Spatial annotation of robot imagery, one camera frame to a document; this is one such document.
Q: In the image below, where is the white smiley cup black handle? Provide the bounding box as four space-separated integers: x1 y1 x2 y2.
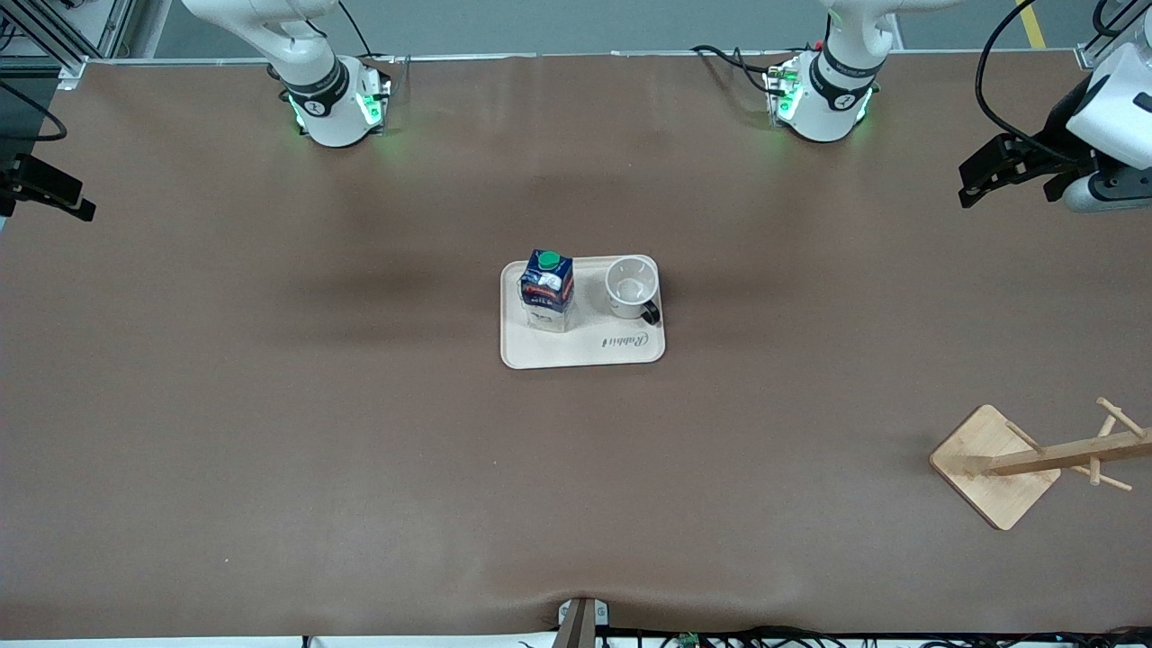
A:
604 256 662 326

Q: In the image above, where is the blue milk carton green cap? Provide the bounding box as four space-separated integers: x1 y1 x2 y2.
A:
519 249 575 335

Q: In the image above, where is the cream tray with rabbit print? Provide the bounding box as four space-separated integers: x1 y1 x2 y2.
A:
499 255 667 371

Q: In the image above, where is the wooden mug tree stand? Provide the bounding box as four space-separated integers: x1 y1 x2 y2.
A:
929 397 1152 532

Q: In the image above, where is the brown table cover sheet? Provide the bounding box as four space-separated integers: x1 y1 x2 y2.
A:
0 52 1152 642

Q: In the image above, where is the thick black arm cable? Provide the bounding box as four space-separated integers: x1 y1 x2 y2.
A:
976 0 1083 165
0 81 69 143

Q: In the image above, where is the aluminium frame profile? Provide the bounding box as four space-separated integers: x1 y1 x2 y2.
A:
0 0 138 82
1075 0 1152 73

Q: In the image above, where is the black base power cable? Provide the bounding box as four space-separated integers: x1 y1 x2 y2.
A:
337 0 399 68
691 45 779 95

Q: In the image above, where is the camera mount pole with bracket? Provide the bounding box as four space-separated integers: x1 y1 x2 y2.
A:
553 597 610 648

